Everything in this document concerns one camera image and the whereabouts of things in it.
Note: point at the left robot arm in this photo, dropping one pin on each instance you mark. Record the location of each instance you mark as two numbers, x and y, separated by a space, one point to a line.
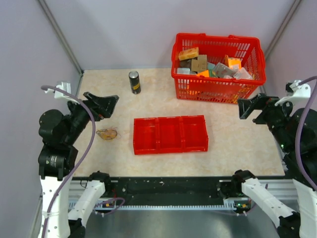
57 161

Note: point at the red plastic shopping basket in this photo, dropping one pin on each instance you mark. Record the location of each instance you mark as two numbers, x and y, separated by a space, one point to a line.
206 85

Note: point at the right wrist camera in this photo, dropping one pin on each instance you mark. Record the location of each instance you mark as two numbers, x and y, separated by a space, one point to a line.
296 92

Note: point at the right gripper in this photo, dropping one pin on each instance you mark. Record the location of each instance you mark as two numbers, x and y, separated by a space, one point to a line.
261 101

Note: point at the red three-compartment tray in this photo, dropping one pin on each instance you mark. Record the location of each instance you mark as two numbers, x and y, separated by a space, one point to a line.
163 135

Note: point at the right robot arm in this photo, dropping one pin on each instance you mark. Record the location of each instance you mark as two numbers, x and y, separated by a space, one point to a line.
296 135

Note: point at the black drink can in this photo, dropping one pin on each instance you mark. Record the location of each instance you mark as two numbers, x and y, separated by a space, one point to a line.
134 82

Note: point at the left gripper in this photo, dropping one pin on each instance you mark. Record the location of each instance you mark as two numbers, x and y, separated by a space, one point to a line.
100 106

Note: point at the orange box in basket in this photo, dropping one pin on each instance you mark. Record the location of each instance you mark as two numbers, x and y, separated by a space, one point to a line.
188 54

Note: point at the brown cardboard box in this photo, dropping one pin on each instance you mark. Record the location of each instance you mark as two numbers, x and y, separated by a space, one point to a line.
199 64

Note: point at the clear plastic package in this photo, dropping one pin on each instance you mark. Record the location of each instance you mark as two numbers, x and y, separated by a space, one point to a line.
222 70

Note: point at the orange carton in basket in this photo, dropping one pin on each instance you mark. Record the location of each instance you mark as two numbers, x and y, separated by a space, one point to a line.
233 63

